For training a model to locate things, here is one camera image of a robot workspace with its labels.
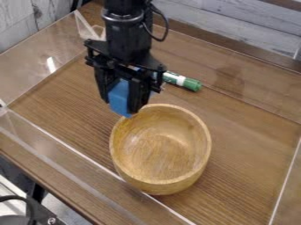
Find blue rectangular block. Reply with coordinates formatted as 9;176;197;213
108;79;133;118

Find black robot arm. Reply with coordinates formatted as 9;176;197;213
84;0;167;117

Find green white marker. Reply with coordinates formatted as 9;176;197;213
163;71;202;91

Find black cable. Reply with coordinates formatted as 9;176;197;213
0;195;34;225

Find black metal table frame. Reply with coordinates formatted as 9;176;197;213
0;156;66;225

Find clear acrylic tray walls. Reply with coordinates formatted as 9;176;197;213
0;17;301;225

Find brown wooden bowl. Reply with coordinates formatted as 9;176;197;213
109;104;211;195

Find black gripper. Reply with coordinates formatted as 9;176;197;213
82;40;167;114

